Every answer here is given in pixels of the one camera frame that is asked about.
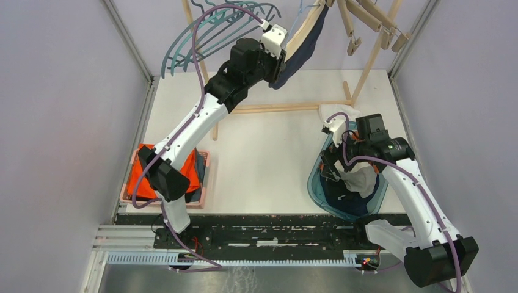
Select navy cream-band underwear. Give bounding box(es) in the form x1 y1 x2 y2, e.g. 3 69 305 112
268 1 329 90

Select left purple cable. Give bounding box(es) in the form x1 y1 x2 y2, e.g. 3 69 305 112
131 3 270 272

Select pink laundry basket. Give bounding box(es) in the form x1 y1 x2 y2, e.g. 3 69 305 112
119 150 210 209

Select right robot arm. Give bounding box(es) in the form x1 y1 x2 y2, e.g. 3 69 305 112
321 112 479 292

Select wooden clip hangers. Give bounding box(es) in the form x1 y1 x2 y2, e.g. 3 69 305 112
337 0 412 56

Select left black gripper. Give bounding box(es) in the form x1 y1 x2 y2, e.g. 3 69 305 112
246 39 287 89

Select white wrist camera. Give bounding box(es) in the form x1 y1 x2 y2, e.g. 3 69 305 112
323 117 349 147
260 19 288 59

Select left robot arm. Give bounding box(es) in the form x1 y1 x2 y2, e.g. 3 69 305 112
137 37 286 248

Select purple cable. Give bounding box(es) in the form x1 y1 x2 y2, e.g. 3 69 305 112
326 112 463 293
131 3 270 272

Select brown orange underwear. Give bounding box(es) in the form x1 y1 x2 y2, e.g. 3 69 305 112
349 131 379 174

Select wooden clothes rack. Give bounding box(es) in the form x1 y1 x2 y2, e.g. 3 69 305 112
181 1 403 141

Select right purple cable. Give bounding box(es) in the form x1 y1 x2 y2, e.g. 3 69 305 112
326 112 463 293

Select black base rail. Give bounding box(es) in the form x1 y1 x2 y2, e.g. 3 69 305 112
115 214 412 262

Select white cloth on table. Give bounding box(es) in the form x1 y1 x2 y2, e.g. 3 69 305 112
318 104 362 126

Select orange garment in basket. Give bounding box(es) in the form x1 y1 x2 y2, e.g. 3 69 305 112
126 144 205 203

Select teal plastic tub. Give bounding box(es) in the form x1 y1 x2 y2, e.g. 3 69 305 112
307 156 389 222

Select grey underwear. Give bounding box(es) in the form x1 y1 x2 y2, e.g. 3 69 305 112
339 162 378 198

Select white cable duct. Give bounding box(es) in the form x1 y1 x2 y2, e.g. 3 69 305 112
106 251 369 269

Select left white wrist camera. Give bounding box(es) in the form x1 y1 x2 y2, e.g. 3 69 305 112
260 19 288 59

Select light blue hanger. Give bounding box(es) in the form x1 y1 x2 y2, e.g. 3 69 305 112
287 0 321 42

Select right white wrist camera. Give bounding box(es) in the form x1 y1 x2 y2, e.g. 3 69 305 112
323 117 349 147

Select teal clip hanger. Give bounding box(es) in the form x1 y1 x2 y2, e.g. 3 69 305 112
175 1 282 71
161 1 230 78
191 1 262 79

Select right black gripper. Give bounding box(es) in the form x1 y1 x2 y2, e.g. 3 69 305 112
319 127 370 181

